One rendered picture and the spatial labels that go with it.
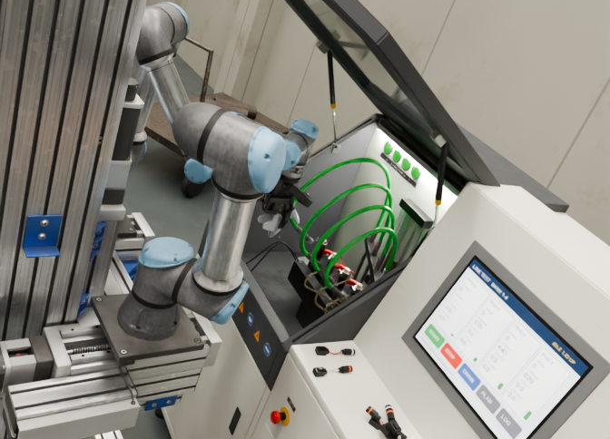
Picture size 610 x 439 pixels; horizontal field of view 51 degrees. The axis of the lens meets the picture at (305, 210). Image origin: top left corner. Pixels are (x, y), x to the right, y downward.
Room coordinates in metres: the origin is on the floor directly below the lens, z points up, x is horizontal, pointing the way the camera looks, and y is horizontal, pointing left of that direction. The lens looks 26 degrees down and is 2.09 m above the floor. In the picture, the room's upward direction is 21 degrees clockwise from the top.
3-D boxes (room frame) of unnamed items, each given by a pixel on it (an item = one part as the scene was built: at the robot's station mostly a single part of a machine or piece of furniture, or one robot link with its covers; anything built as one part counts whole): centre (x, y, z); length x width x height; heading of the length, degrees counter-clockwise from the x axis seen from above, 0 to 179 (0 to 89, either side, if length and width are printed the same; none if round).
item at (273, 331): (1.75, 0.09, 0.87); 0.62 x 0.04 x 0.16; 37
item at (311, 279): (1.80, -0.17, 0.91); 0.34 x 0.10 x 0.15; 37
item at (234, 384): (1.74, 0.11, 0.44); 0.65 x 0.02 x 0.68; 37
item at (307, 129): (1.61, 0.08, 1.50); 0.09 x 0.08 x 0.11; 171
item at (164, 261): (1.26, 0.26, 1.20); 0.13 x 0.12 x 0.14; 81
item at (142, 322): (1.26, 0.27, 1.09); 0.15 x 0.15 x 0.10
